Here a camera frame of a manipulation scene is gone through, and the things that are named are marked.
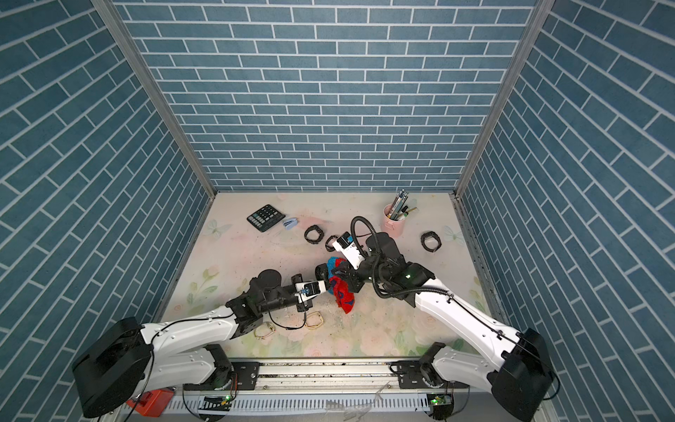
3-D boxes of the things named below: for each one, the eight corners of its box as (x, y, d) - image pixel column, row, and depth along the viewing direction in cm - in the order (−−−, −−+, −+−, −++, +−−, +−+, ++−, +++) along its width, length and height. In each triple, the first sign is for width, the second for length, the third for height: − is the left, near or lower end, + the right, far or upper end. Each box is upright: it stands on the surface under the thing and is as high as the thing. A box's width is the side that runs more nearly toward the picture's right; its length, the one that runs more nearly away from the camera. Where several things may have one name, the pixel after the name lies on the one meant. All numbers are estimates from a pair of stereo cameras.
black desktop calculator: (248, 221, 112) (246, 217, 110) (270, 206, 118) (269, 202, 116) (262, 233, 108) (260, 229, 106) (284, 217, 114) (283, 213, 112)
